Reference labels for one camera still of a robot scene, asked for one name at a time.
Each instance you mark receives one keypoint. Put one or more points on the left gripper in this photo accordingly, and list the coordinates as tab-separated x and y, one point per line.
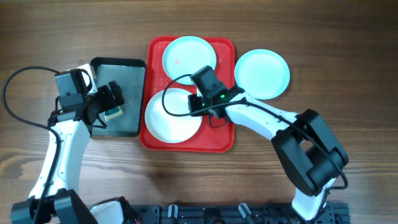
109	102

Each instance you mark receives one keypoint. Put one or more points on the white plate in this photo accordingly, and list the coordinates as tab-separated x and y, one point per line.
167	128

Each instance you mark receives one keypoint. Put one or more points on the light blue plate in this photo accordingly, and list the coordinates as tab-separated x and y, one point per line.
187	55
262	73

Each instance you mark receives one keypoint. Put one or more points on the green yellow sponge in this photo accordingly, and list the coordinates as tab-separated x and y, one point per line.
113	113

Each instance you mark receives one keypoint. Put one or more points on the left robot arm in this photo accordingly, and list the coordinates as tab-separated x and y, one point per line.
56	191

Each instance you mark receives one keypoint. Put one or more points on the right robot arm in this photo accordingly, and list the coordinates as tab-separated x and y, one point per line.
309	152

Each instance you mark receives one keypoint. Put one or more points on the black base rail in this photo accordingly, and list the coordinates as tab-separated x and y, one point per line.
269	213

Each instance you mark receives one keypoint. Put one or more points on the black water tray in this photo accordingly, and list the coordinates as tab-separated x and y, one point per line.
130	75

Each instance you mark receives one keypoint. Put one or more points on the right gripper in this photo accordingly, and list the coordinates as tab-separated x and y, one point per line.
193	99

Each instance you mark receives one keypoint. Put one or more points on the red plastic tray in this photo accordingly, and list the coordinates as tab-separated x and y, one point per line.
213	135

